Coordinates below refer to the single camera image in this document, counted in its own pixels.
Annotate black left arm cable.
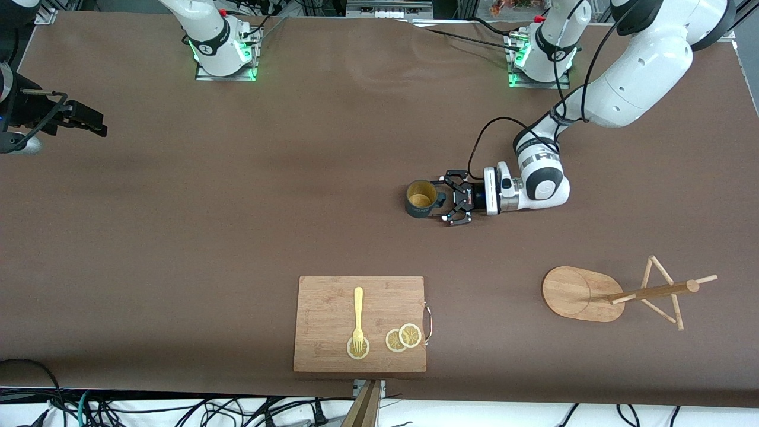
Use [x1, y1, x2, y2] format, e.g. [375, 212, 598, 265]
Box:
[467, 0, 635, 181]

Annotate yellow plastic fork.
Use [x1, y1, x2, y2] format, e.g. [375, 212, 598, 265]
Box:
[352, 287, 365, 353]

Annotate teal cup with yellow inside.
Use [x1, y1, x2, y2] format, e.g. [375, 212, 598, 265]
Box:
[406, 180, 447, 219]

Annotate bamboo cutting board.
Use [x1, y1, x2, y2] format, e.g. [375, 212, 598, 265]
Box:
[294, 276, 428, 374]

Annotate black table cable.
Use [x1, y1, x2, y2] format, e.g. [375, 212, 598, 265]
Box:
[471, 17, 519, 37]
[413, 23, 525, 53]

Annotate grey power strip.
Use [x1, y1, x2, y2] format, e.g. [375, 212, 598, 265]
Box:
[347, 0, 433, 18]

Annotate wooden stand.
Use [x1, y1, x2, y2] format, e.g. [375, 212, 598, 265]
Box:
[340, 380, 381, 427]

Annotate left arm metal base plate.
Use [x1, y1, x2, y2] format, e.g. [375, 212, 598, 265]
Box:
[508, 33, 571, 90]

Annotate black base cable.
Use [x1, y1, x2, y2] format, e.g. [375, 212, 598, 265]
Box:
[228, 0, 288, 39]

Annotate orange flowers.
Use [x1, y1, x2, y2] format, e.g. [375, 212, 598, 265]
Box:
[489, 0, 543, 17]

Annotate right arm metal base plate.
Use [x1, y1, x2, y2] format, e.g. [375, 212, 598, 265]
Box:
[196, 44, 260, 82]

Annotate wooden cup rack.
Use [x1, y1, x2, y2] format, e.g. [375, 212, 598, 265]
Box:
[541, 256, 719, 332]

